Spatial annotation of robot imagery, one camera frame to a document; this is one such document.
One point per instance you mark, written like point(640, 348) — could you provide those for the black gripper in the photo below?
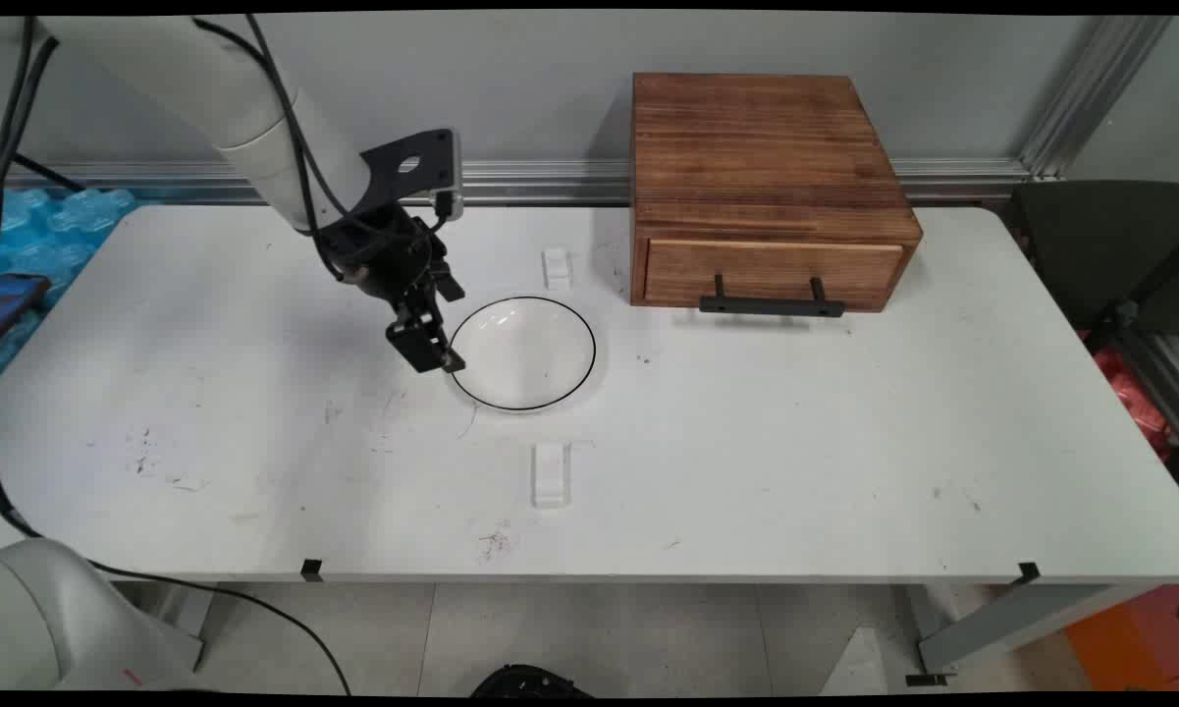
point(383, 250)

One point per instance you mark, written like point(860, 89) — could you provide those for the white plate with black rim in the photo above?
point(522, 353)

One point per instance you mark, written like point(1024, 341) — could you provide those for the small white plastic block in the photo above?
point(557, 267)

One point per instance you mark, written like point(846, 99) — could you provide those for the long white plastic block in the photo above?
point(551, 474)

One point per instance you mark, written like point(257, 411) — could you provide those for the black table edge clip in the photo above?
point(311, 568)
point(1029, 571)

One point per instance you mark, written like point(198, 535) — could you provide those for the brown wooden drawer cabinet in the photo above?
point(756, 147)

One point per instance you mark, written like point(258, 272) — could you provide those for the black round object on floor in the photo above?
point(528, 682)

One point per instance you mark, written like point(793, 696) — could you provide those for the white table leg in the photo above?
point(1001, 624)

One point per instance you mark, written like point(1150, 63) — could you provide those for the red bag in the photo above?
point(1134, 398)

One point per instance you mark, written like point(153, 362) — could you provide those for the orange box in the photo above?
point(1139, 638)

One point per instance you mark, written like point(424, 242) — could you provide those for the black bracket with grey camera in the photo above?
point(407, 167)

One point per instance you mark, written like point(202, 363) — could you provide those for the horizontal aluminium rail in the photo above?
point(550, 182)

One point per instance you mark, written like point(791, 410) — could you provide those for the slanted aluminium post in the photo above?
point(1090, 98)

